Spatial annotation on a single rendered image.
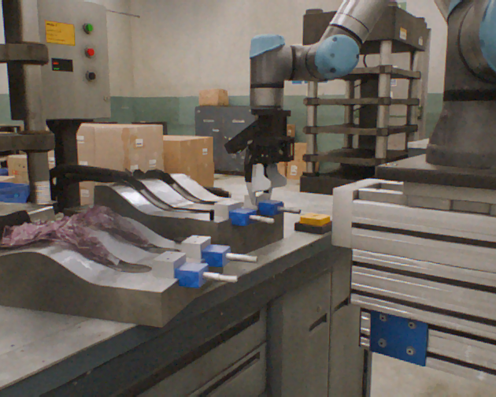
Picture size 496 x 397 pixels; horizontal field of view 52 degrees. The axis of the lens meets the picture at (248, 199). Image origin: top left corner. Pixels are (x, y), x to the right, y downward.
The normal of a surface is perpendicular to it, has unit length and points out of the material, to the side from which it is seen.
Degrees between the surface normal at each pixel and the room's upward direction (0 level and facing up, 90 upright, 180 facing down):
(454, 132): 72
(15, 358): 0
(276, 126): 90
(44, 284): 90
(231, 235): 90
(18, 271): 90
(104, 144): 79
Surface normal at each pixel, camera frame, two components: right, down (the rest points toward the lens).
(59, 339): 0.00, -0.98
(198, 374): 0.83, 0.10
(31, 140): 0.32, 0.17
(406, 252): -0.59, 0.15
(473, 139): -0.58, -0.16
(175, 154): -0.39, 0.17
